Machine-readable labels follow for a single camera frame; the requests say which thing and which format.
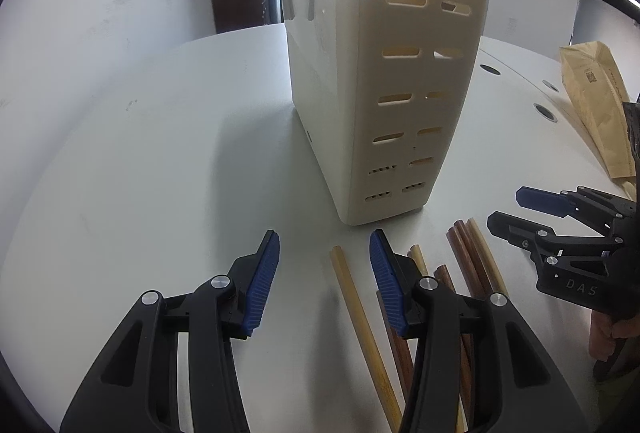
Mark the person's right hand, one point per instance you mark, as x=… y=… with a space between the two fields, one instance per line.
x=602 y=338

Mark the dark brown wooden chopstick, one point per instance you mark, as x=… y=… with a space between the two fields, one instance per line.
x=400 y=363
x=444 y=278
x=467 y=388
x=475 y=258
x=462 y=258

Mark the light bamboo chopstick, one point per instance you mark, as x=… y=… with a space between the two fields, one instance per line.
x=360 y=323
x=490 y=263
x=419 y=258

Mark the brown paper bag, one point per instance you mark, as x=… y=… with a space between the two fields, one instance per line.
x=597 y=113

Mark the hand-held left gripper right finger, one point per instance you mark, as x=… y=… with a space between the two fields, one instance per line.
x=385 y=283

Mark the person's olive green clothing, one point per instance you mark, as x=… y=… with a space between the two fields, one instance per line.
x=612 y=393

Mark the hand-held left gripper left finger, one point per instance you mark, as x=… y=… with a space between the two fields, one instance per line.
x=262 y=283

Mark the cream plastic utensil holder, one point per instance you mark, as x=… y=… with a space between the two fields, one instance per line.
x=325 y=88

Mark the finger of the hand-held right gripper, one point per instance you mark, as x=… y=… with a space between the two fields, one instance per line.
x=537 y=199
x=510 y=228

